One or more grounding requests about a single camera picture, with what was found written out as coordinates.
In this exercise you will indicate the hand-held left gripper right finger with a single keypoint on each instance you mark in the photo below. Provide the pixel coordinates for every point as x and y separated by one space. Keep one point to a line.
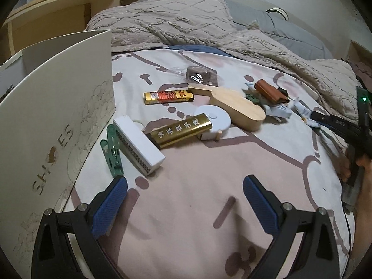
260 206

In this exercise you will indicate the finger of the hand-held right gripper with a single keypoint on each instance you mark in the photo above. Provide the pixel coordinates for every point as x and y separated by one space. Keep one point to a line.
334 123

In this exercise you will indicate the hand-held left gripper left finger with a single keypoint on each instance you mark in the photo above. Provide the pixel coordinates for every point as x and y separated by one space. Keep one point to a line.
109 206

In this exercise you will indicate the green plastic clip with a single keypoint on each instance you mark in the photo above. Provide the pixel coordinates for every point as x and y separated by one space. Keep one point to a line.
112 154

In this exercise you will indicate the white box with dotted side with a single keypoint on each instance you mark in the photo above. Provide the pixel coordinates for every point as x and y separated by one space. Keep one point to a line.
136 142

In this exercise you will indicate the brown leather case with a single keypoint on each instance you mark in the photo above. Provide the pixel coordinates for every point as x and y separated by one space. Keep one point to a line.
268 91

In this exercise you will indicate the white shoe box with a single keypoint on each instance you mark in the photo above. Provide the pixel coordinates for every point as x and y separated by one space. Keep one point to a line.
43 116

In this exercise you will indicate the person's right hand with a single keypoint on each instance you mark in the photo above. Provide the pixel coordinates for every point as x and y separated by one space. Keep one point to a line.
366 165

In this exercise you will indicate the blue white foil packet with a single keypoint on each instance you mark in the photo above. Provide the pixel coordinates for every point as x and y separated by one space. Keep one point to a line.
303 113

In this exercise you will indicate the small black object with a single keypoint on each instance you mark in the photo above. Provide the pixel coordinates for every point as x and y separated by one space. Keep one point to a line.
284 93

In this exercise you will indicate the grey foil packet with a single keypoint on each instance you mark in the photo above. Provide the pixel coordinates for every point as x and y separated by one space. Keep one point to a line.
276 110

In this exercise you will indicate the wooden bedside table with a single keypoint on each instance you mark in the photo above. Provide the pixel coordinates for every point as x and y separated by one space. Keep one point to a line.
357 55

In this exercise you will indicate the pink white printed bedsheet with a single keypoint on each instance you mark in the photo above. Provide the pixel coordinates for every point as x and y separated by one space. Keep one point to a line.
203 165

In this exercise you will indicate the clear elastic loop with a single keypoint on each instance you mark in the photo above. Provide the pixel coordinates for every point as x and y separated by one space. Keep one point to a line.
139 121

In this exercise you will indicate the wooden paddle brush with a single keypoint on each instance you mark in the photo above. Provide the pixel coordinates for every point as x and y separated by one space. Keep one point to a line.
238 107

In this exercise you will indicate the grey duvet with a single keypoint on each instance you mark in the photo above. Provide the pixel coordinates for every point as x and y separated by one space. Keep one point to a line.
290 35

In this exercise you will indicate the white round tape measure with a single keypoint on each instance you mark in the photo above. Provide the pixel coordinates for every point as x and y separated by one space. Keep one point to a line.
213 116

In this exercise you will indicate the gold bar lighter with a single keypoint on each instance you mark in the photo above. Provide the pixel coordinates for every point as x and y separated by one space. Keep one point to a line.
180 129

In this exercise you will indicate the gold red snack packet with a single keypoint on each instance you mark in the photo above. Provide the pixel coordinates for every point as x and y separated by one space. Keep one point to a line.
168 96

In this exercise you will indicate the brown packet in clear wrap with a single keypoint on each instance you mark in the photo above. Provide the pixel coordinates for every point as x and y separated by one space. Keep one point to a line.
199 74

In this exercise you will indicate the blue cloth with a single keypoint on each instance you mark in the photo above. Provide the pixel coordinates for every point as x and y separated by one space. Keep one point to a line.
200 50

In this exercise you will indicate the beige fluffy blanket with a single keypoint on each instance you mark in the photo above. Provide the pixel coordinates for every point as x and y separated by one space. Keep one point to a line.
174 17

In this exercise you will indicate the light wooden shelf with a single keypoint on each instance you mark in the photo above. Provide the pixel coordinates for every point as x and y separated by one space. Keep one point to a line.
58 8

